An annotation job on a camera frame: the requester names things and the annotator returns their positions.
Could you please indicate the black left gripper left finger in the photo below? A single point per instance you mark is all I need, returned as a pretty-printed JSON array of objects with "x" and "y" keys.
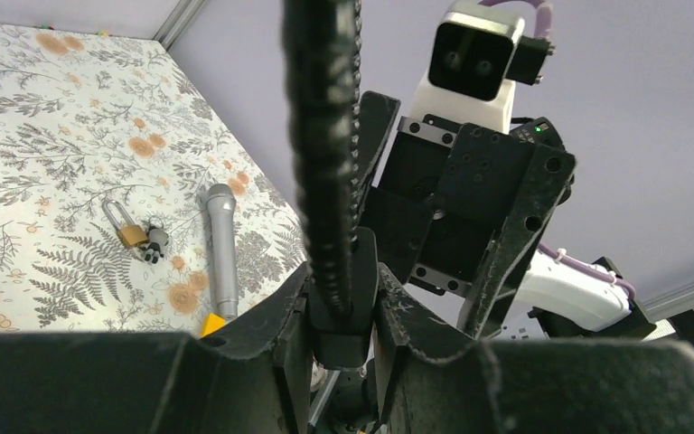
[{"x": 251, "y": 376}]

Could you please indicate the grey marker yellow cap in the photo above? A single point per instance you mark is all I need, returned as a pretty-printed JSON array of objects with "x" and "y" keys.
[{"x": 221, "y": 205}]

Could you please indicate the small brass padlock keys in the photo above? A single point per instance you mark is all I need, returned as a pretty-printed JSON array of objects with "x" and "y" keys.
[{"x": 151, "y": 241}]

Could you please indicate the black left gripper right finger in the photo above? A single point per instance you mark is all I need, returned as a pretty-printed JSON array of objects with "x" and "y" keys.
[{"x": 432, "y": 378}]

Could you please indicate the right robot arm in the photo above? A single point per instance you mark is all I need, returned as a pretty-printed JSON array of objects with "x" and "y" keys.
[{"x": 561, "y": 296}]

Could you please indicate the floral table cloth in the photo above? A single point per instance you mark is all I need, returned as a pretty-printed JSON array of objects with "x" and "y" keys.
[{"x": 85, "y": 118}]

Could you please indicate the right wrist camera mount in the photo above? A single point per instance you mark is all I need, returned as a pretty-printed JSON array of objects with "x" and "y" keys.
[{"x": 480, "y": 54}]

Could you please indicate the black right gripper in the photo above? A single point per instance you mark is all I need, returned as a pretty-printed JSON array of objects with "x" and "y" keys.
[{"x": 448, "y": 190}]

